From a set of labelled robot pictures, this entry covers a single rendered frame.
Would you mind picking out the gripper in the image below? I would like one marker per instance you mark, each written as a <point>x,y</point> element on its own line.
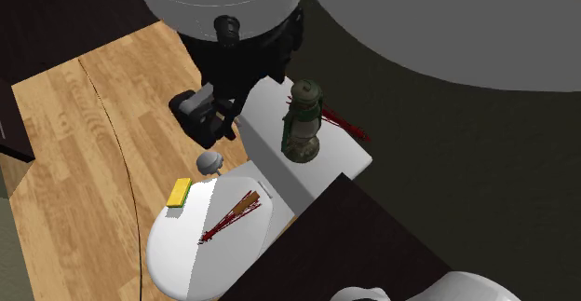
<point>205,129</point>

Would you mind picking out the grey round knob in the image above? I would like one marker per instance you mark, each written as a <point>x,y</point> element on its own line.
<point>209,161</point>

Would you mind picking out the yellow green sponge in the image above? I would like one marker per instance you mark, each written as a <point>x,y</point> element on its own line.
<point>179,193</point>

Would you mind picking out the red stick bundle brown band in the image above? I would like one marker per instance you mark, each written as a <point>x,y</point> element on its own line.
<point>231,218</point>

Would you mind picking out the green oil lantern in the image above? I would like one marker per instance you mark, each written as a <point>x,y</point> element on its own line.
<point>302,127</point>

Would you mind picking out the white toilet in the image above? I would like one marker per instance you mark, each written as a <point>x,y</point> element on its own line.
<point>181,254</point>

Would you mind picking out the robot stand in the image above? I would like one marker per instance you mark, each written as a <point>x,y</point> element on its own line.
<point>345,245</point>

